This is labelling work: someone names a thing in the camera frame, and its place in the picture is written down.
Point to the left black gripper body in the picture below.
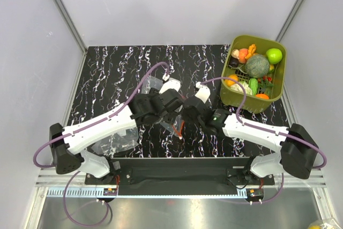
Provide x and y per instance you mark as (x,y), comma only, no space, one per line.
(153,94)

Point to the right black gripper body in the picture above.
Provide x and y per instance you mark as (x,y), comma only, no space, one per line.
(188,117)

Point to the red zip clear bag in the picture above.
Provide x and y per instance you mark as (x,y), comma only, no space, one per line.
(176,127)

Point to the green netted melon toy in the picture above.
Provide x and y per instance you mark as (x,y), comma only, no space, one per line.
(257,66)

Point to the olive green plastic basket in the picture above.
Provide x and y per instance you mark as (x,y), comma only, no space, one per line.
(252,103)

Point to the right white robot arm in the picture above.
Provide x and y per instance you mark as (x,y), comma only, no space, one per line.
(293,150)

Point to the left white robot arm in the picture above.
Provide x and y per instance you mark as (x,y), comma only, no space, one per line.
(69,144)

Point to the blue zip clear bag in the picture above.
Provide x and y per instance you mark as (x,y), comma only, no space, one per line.
(117,144)

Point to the orange fruit toy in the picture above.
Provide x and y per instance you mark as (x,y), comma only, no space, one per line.
(231,80)

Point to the green cucumber toy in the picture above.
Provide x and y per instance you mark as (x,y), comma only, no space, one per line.
(253,85)

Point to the pink garlic bulb toy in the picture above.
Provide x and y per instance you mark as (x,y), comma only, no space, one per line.
(235,53)

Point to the small orange tangerine toy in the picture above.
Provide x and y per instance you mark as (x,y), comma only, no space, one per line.
(262,96)

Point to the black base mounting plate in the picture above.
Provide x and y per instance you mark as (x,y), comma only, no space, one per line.
(174,177)

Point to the peach fruit toy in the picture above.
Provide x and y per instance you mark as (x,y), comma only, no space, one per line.
(242,54)

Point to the red berries green sprig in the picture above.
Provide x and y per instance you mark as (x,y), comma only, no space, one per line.
(265,84)

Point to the orange ginger root toy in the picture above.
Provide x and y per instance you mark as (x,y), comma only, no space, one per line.
(251,51)

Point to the bright green apple toy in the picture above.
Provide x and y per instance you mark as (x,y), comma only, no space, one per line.
(274,55)

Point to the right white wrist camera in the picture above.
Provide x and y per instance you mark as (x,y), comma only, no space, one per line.
(203,92)

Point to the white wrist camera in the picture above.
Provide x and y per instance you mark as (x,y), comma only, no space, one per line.
(203,92)
(169,83)

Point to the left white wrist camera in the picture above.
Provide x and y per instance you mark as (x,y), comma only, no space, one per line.
(169,83)

